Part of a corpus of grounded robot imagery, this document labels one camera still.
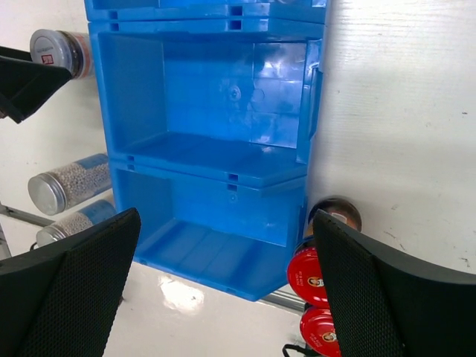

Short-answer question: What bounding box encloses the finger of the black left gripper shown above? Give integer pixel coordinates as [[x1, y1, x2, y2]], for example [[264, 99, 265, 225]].
[[1, 47, 72, 123]]

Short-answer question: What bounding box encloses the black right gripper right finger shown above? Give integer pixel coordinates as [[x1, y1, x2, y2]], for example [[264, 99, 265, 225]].
[[313, 210, 475, 356]]

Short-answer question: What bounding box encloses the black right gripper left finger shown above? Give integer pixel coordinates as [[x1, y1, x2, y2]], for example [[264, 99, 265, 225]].
[[1, 208, 141, 356]]

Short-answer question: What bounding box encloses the dark spice jar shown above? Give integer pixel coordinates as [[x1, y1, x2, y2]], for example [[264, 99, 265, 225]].
[[30, 29, 94, 80]]

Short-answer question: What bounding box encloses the red-lid sauce jar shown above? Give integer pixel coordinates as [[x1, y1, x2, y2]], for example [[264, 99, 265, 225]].
[[286, 196, 362, 309], [300, 306, 341, 357]]

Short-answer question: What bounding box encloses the silver-lid pepper jar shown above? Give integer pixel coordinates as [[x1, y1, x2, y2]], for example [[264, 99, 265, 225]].
[[36, 196, 117, 247], [28, 153, 112, 216]]

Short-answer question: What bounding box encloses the blue three-compartment plastic bin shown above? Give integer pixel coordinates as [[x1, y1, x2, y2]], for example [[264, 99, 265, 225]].
[[85, 1, 330, 300]]

